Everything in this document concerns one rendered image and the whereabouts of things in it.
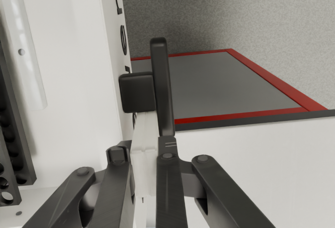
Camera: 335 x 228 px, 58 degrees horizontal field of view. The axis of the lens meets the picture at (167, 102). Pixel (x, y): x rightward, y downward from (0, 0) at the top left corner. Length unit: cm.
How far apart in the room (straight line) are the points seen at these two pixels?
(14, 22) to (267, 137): 31
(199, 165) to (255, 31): 104
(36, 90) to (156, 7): 86
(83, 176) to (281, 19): 109
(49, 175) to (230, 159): 22
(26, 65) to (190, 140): 21
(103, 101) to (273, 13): 103
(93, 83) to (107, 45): 3
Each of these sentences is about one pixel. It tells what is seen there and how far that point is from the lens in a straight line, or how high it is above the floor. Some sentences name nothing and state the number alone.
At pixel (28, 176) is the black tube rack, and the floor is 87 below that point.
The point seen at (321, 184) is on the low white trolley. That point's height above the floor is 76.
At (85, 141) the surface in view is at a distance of 32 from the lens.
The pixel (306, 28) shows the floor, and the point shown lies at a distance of 124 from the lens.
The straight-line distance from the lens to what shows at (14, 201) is 29.
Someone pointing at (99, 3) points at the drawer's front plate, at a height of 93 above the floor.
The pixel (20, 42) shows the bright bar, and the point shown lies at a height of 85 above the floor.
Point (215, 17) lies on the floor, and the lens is 113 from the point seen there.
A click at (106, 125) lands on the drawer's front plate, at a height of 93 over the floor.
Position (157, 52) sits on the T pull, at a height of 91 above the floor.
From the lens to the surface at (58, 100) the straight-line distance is 31.
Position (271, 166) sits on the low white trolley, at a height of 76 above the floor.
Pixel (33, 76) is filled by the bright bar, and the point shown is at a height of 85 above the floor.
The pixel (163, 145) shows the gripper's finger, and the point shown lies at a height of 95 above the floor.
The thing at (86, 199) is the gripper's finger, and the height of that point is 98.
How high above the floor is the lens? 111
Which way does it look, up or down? 72 degrees down
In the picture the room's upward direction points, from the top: 175 degrees clockwise
